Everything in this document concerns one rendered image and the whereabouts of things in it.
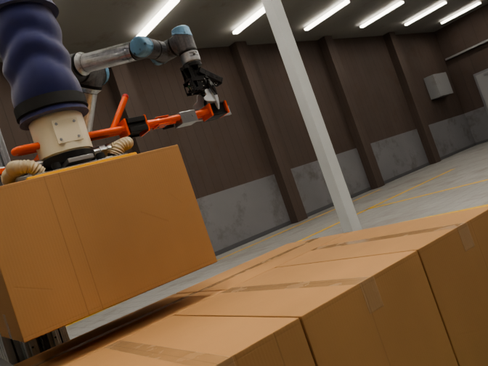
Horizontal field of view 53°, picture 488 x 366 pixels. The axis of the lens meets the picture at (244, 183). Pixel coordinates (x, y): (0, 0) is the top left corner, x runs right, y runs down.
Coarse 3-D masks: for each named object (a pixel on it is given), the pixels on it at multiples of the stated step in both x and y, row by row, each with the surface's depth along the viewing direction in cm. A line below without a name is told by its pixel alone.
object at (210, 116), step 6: (222, 102) 192; (204, 108) 191; (210, 108) 188; (216, 108) 191; (222, 108) 192; (228, 108) 192; (210, 114) 189; (216, 114) 190; (222, 114) 192; (204, 120) 193; (210, 120) 195
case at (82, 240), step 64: (0, 192) 127; (64, 192) 136; (128, 192) 146; (192, 192) 158; (0, 256) 124; (64, 256) 132; (128, 256) 142; (192, 256) 153; (0, 320) 147; (64, 320) 129
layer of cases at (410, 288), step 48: (336, 240) 179; (384, 240) 146; (432, 240) 123; (480, 240) 134; (192, 288) 185; (240, 288) 149; (288, 288) 125; (336, 288) 108; (384, 288) 110; (432, 288) 119; (480, 288) 129; (96, 336) 154; (144, 336) 128; (192, 336) 110; (240, 336) 96; (288, 336) 94; (336, 336) 100; (384, 336) 107; (432, 336) 115; (480, 336) 125
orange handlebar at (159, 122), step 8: (200, 112) 187; (208, 112) 189; (152, 120) 175; (160, 120) 177; (168, 120) 179; (176, 120) 181; (112, 128) 167; (120, 128) 168; (152, 128) 180; (96, 136) 163; (104, 136) 169; (112, 136) 171; (32, 144) 152; (16, 152) 149; (24, 152) 154; (32, 152) 155; (0, 168) 171
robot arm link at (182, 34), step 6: (174, 30) 191; (180, 30) 190; (186, 30) 191; (174, 36) 192; (180, 36) 190; (186, 36) 190; (174, 42) 191; (180, 42) 190; (186, 42) 190; (192, 42) 191; (174, 48) 192; (180, 48) 191; (186, 48) 190; (192, 48) 191; (180, 54) 192
